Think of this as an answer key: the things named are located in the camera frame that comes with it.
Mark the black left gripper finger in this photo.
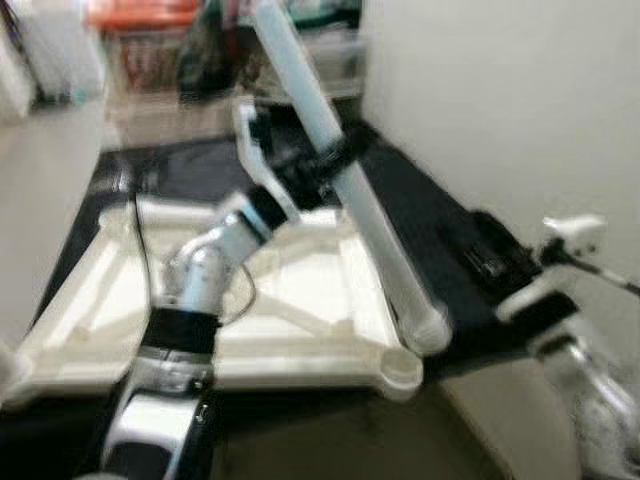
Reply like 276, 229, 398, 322
320, 126, 379, 181

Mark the white plastic table top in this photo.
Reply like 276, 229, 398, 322
0, 195, 426, 403

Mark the black tablecloth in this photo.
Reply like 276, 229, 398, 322
0, 120, 561, 480

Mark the green pot lid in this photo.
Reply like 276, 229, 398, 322
290, 0, 361, 26

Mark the black glossy bag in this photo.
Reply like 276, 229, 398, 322
178, 0, 251, 101

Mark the beige patterned bench cover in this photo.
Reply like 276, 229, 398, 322
105, 90, 251, 141

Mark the orange lid storage box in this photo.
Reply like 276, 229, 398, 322
90, 0, 201, 96

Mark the white fridge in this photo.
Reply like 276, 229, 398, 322
0, 0, 101, 111

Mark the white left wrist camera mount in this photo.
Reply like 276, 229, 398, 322
232, 95, 303, 223

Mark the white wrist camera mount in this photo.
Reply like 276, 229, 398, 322
232, 95, 303, 223
495, 212, 609, 323

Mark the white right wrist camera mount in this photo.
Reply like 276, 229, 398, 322
495, 212, 609, 323

